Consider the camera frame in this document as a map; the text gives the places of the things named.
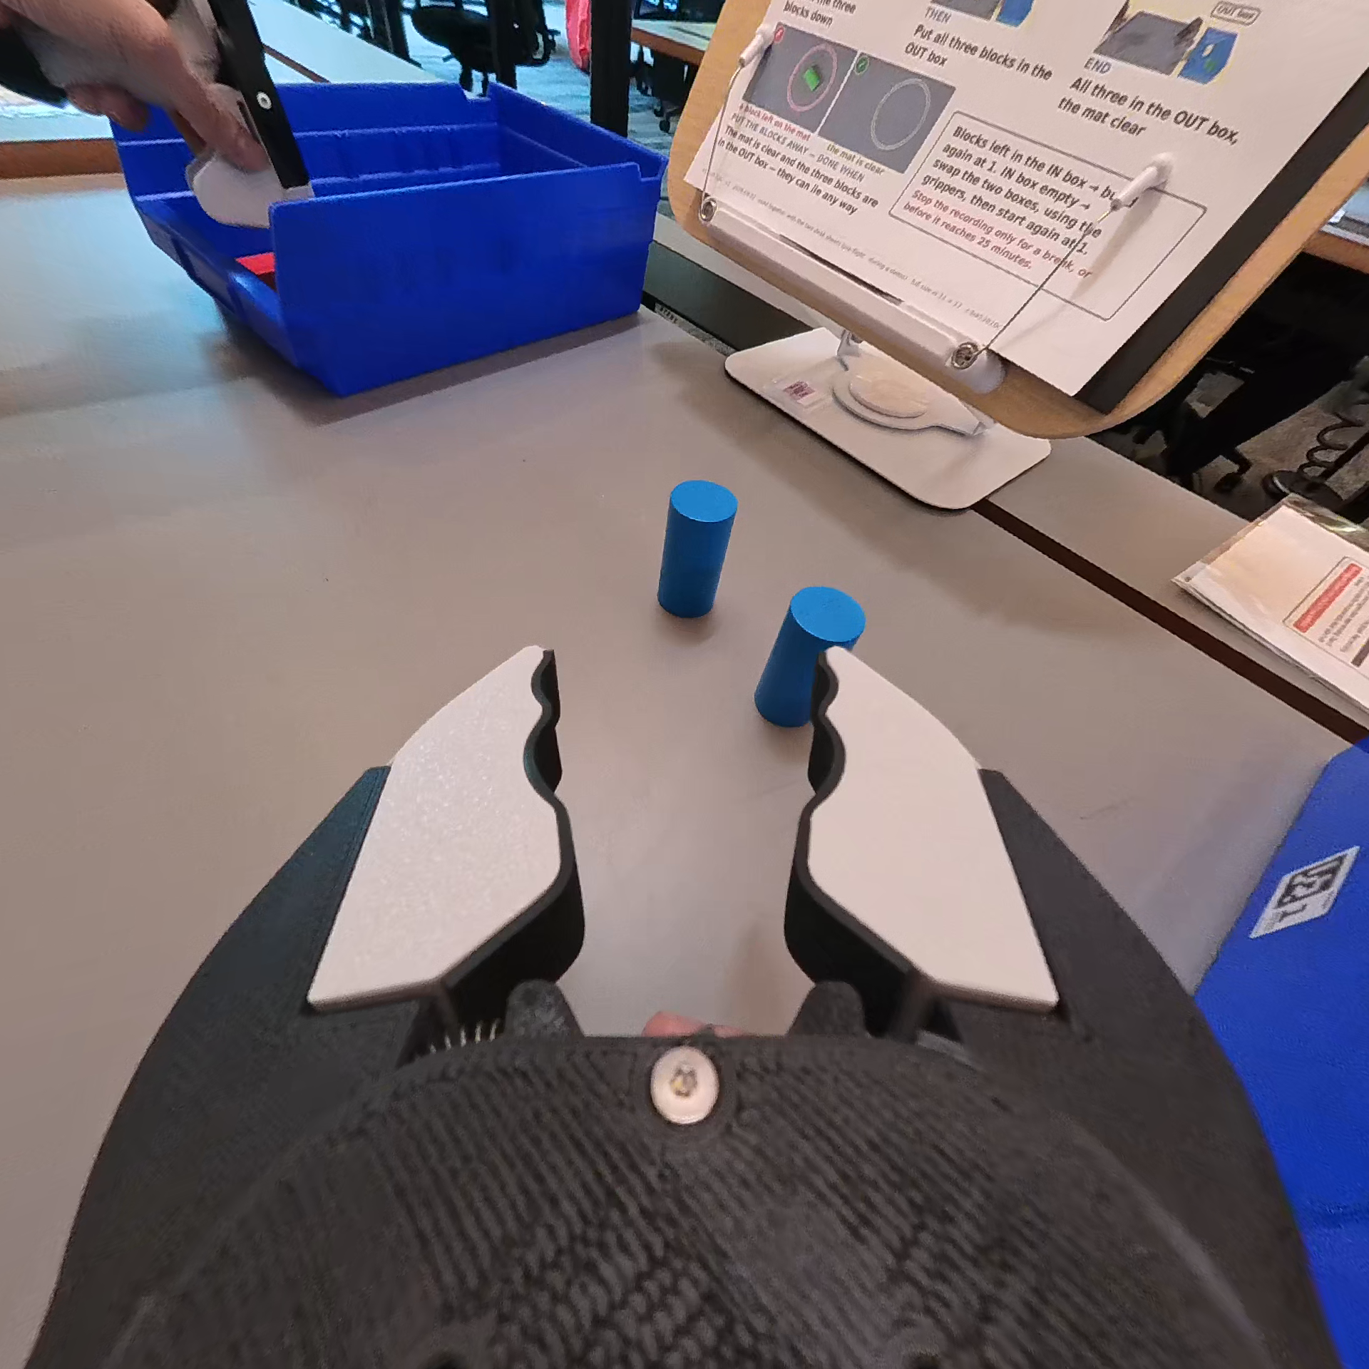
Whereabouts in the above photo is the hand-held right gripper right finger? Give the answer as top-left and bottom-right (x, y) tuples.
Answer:
(784, 644), (1062, 1020)

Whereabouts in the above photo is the blue cylinder block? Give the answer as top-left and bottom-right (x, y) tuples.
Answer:
(656, 479), (740, 619)
(753, 587), (867, 728)

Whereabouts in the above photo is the printed instruction sheet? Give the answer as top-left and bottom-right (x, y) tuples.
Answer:
(684, 0), (1362, 398)

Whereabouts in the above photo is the wooden document stand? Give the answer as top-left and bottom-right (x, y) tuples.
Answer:
(668, 0), (1369, 510)

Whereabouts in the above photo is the paper in clear sleeve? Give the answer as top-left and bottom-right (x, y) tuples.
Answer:
(1175, 497), (1369, 714)

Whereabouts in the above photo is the black coiled cable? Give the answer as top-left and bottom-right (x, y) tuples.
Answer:
(1295, 419), (1352, 486)

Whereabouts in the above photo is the black post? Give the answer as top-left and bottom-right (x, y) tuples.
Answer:
(588, 0), (634, 109)

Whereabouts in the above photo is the blue plastic bin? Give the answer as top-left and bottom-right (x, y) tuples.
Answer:
(112, 80), (669, 399)
(1191, 738), (1369, 1369)

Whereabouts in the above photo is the black office chair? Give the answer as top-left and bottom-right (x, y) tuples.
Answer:
(410, 0), (559, 93)

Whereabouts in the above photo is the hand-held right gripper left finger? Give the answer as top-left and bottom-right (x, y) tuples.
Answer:
(306, 644), (588, 1015)

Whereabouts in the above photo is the person's left hand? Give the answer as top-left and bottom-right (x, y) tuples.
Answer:
(0, 0), (273, 174)

